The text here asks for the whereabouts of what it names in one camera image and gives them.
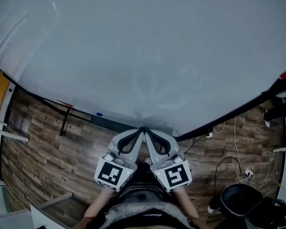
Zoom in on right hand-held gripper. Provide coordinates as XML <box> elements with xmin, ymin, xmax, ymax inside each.
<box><xmin>143</xmin><ymin>127</ymin><xmax>193</xmax><ymax>193</ymax></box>

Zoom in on black office chair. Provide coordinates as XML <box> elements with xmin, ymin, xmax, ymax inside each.
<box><xmin>220</xmin><ymin>183</ymin><xmax>265</xmax><ymax>218</ymax></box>

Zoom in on person's black trousers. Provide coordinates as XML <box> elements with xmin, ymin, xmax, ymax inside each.
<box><xmin>123</xmin><ymin>162</ymin><xmax>174</xmax><ymax>195</ymax></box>

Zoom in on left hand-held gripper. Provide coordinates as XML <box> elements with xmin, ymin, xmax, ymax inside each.
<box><xmin>94</xmin><ymin>127</ymin><xmax>147</xmax><ymax>192</ymax></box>

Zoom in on dark marker tray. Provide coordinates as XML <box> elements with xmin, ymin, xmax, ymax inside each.
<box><xmin>90</xmin><ymin>112</ymin><xmax>181</xmax><ymax>139</ymax></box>

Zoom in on grey metal bar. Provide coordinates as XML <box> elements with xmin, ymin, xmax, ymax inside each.
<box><xmin>38</xmin><ymin>191</ymin><xmax>74</xmax><ymax>210</ymax></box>

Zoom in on person's right forearm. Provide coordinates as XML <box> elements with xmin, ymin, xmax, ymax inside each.
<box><xmin>173</xmin><ymin>187</ymin><xmax>200</xmax><ymax>221</ymax></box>

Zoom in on white whiteboard with black frame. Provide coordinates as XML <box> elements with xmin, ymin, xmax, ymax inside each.
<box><xmin>0</xmin><ymin>0</ymin><xmax>286</xmax><ymax>142</ymax></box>

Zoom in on person's grey knit top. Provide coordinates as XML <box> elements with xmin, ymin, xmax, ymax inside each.
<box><xmin>85</xmin><ymin>184</ymin><xmax>202</xmax><ymax>229</ymax></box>

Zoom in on black floor cable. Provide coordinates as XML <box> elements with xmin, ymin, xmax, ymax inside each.
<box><xmin>214</xmin><ymin>156</ymin><xmax>244</xmax><ymax>200</ymax></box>

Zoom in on person's left forearm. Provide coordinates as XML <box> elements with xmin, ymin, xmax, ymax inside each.
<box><xmin>82</xmin><ymin>187</ymin><xmax>119</xmax><ymax>224</ymax></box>

